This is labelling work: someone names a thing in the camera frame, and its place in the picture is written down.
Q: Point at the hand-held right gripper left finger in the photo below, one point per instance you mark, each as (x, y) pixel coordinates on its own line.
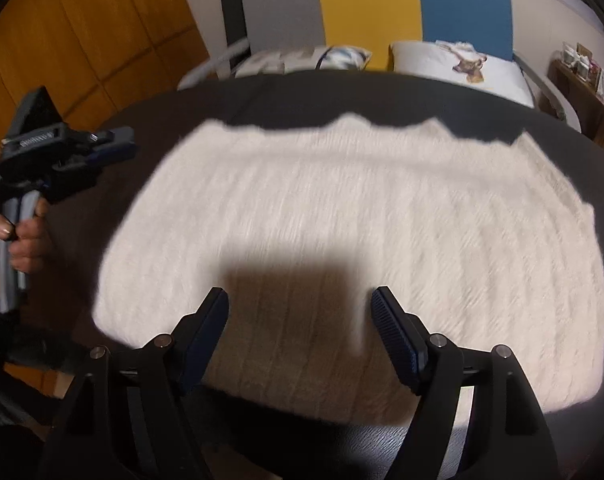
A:
(207, 340)

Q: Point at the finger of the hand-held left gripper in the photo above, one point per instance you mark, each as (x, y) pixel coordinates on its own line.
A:
(117, 142)

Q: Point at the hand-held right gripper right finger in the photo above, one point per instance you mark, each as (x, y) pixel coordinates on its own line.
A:
(396, 340)

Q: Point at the cream knit sweater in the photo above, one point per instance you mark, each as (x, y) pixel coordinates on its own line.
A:
(357, 220)

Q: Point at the person's left hand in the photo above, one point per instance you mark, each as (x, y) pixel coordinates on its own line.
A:
(32, 245)

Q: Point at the orange wooden wardrobe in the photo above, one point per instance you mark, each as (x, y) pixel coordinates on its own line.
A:
(82, 35)

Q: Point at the black rolled mat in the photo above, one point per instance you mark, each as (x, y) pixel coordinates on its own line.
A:
(232, 10)

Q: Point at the geometric pattern pillow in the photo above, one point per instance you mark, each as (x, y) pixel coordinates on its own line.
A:
(292, 60)

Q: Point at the white deer print pillow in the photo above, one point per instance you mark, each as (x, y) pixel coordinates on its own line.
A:
(431, 62)

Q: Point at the grey yellow blue sofa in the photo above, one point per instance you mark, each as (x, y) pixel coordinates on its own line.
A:
(366, 5)

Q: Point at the brown wooden desk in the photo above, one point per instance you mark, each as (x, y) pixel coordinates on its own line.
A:
(581, 95)

